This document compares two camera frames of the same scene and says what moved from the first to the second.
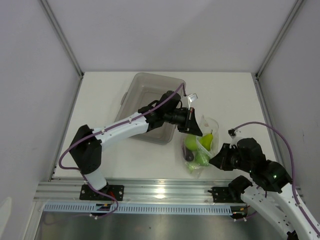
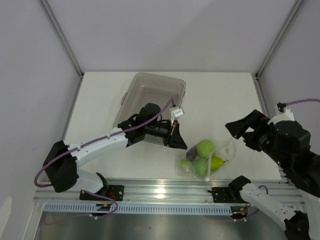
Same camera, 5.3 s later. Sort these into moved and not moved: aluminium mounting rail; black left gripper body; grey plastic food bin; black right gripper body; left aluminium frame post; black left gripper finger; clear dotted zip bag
Moved: black left gripper body; black left gripper finger; clear dotted zip bag; black right gripper body
Not moved: aluminium mounting rail; grey plastic food bin; left aluminium frame post
